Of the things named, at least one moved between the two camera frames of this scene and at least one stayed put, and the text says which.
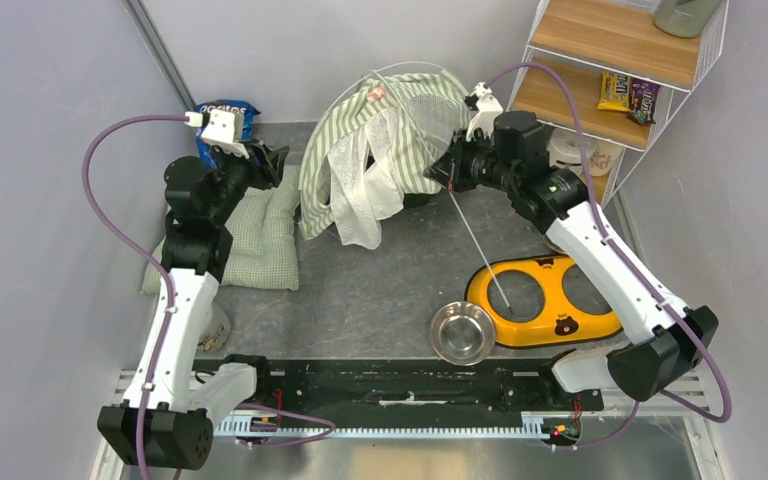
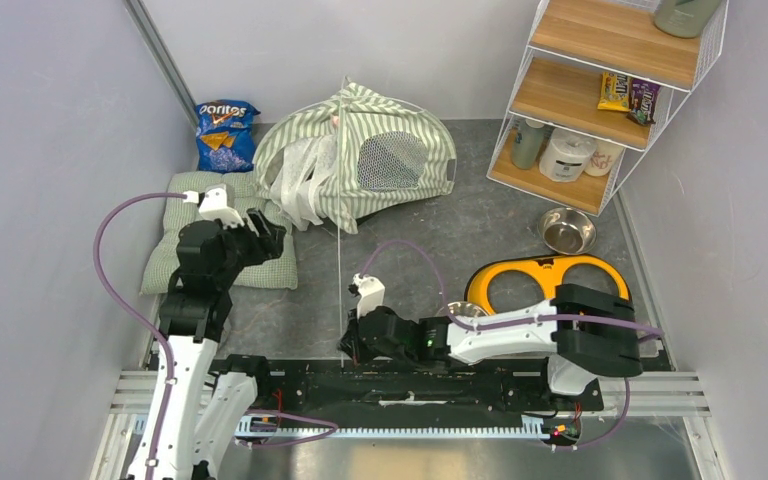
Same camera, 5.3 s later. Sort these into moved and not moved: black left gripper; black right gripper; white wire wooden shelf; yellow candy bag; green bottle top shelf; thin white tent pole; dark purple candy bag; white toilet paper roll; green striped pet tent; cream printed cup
Moved: green striped pet tent; thin white tent pole; black left gripper; black right gripper
Not moved: green bottle top shelf; white wire wooden shelf; white toilet paper roll; dark purple candy bag; cream printed cup; yellow candy bag
